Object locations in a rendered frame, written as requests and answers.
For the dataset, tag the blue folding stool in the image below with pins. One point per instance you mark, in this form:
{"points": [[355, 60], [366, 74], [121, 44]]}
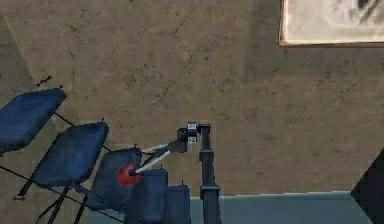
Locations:
{"points": [[71, 153], [148, 196], [178, 205], [25, 116], [110, 190]]}

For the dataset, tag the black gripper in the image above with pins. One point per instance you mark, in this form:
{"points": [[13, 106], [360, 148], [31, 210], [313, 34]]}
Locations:
{"points": [[180, 144]]}

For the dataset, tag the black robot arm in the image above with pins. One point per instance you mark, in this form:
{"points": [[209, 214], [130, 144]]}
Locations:
{"points": [[207, 166]]}

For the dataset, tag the red apple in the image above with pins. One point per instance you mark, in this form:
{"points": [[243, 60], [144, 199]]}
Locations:
{"points": [[124, 175]]}

